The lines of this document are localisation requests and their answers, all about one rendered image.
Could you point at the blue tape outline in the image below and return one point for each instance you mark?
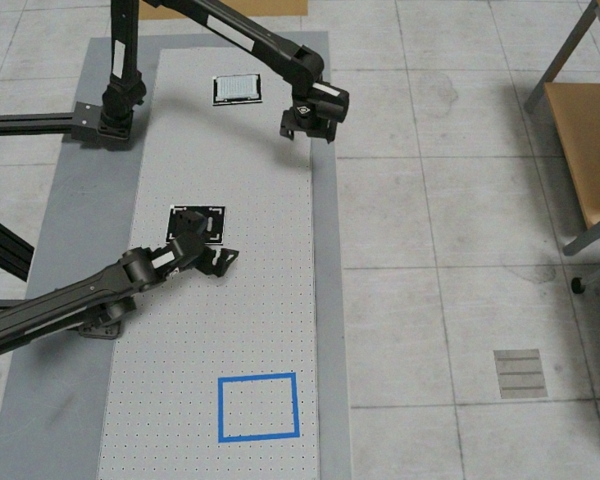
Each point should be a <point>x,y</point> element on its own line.
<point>296,433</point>

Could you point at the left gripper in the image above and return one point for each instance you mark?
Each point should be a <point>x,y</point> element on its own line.
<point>312,125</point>

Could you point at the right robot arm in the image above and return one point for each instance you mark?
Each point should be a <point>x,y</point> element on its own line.
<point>81,301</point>

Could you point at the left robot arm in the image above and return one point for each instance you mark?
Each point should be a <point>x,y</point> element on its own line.
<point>298,65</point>

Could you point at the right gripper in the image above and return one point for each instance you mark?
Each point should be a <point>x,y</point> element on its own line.
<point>222,264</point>

